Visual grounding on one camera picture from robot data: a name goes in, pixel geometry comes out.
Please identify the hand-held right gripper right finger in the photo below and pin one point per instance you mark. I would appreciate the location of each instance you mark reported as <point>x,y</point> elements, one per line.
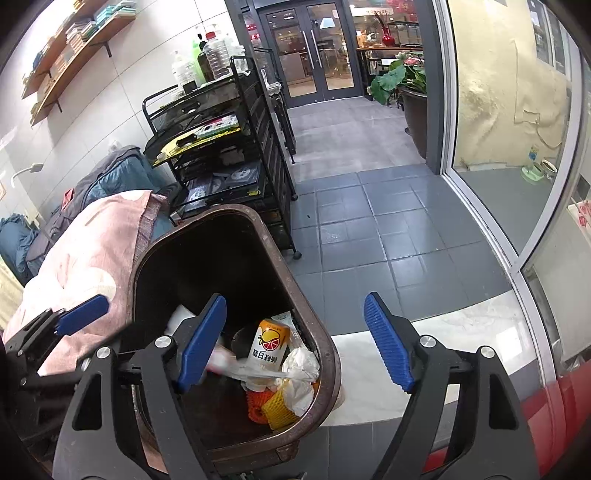
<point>388,346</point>

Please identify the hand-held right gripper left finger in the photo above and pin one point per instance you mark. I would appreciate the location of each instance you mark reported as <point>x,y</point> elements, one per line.
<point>203,341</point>

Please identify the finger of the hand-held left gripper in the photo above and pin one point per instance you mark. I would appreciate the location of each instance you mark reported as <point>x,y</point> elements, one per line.
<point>85,314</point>

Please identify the orange printed drink bottle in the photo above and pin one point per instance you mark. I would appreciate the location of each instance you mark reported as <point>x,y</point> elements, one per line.
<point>270,341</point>

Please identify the brown plastic trash bin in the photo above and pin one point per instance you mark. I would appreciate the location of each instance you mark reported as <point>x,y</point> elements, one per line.
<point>207,258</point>

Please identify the white paper piece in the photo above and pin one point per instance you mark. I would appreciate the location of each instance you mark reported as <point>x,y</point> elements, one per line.
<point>180,318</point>

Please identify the clear plastic wrapper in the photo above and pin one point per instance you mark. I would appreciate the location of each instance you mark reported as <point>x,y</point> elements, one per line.
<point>240,367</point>

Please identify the pink blanket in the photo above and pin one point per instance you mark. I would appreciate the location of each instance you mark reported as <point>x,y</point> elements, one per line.
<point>83,258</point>

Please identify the orange foam net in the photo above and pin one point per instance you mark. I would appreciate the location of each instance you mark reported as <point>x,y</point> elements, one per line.
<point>256,406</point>

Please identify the white printed packet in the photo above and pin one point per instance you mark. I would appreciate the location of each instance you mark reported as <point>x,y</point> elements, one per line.
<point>286,319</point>

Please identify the crumpled white tissue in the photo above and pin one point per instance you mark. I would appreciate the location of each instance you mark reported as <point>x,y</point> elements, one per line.
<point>300,362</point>

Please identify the grey bag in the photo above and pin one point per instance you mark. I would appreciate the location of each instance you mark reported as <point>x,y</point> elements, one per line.
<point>46,230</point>

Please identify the yellow foam net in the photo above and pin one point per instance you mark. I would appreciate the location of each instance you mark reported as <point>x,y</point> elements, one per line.
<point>279,408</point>

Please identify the blue cloth bundle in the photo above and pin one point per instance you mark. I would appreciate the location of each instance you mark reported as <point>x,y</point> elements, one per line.
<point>14,240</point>

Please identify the beige crumpled tissue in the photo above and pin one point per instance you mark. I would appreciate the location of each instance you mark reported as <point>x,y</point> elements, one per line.
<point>295,392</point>

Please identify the blue grey clothes pile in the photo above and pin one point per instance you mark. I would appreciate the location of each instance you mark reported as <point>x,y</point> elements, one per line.
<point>120,175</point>

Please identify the grey disc case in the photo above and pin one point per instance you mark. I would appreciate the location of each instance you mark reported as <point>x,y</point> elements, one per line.
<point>240,174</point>
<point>201,189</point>

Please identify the white framed glass partition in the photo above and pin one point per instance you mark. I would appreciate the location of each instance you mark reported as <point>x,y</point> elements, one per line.
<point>485,207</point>

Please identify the red glossy panel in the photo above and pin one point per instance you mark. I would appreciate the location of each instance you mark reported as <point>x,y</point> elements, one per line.
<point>554,415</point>

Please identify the black metal rolling cart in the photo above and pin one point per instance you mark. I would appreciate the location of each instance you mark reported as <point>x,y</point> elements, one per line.
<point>272,152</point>

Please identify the yellow edged board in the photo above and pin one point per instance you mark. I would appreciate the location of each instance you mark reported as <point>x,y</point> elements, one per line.
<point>207,131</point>

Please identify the green bowl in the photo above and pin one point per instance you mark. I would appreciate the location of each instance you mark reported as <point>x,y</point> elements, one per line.
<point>531,173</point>

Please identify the dark brown plant pot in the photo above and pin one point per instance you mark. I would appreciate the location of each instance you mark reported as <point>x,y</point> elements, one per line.
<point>415,120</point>

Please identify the black metal rack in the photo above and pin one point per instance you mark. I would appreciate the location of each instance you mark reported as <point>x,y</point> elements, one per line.
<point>281,120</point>

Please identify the white bowl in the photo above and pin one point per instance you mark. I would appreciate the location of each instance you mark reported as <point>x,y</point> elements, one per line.
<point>549,168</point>

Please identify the small plastic bottle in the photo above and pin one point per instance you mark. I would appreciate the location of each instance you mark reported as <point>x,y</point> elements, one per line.
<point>534,154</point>

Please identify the green leafy plant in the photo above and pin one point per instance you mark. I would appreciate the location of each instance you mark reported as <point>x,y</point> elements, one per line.
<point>397,78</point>

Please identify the dark glass bottle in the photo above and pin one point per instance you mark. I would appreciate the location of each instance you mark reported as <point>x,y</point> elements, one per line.
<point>205,67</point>

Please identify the clear bottle red cap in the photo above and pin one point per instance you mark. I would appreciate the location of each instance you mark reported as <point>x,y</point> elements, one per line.
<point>217,55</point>

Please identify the clear plastic bottle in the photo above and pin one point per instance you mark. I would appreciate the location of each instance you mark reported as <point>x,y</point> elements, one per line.
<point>234,48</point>

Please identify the row of books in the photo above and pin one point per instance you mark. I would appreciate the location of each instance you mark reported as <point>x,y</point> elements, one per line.
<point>113,10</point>

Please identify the red vase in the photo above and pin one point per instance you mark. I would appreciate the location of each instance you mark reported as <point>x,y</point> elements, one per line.
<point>388,37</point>

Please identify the glass double door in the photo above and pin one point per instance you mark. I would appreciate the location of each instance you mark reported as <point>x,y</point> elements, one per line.
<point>300,46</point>

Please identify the white wall lamp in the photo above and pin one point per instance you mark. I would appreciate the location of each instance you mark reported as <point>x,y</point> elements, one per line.
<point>27,170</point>

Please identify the wooden wall shelf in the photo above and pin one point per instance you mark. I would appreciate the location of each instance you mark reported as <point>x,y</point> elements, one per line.
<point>78,69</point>
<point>44,69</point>

